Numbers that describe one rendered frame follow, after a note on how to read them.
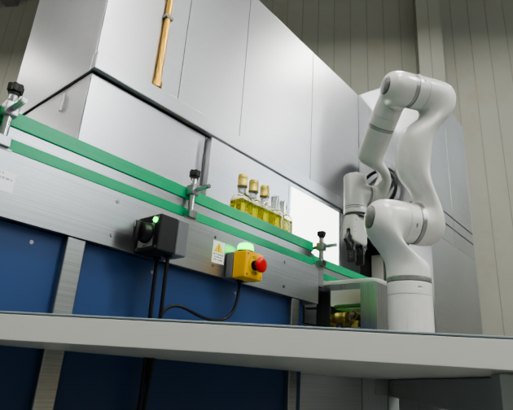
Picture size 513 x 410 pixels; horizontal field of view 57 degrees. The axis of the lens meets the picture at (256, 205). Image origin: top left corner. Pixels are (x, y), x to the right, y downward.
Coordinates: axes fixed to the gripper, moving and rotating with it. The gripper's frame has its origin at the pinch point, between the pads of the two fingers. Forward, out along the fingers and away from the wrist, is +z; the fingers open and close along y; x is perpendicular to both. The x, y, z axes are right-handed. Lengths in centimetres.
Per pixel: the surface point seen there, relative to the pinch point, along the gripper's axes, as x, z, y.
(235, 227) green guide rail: -8, 2, 53
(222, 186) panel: -34, -22, 35
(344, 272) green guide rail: -18.6, -1.2, -22.8
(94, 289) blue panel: -7, 26, 92
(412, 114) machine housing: -7, -96, -73
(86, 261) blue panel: -7, 21, 95
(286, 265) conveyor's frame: -6.2, 8.5, 31.1
